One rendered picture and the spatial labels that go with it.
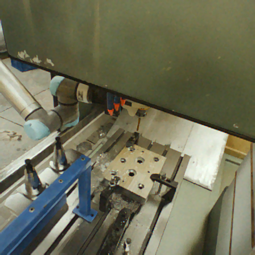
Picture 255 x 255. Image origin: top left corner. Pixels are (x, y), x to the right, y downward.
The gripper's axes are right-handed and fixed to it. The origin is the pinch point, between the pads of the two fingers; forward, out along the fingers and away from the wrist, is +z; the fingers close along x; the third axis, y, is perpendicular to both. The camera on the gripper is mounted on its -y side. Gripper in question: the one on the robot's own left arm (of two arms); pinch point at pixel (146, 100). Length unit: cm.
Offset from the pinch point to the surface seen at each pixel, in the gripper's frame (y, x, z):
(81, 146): 74, -44, -47
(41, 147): 59, -19, -62
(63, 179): 17.1, 27.6, -17.6
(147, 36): -27.6, 33.7, 1.9
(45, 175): 18.1, 27.5, -23.8
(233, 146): 72, -87, 70
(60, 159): 14.0, 23.2, -20.9
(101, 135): 75, -63, -38
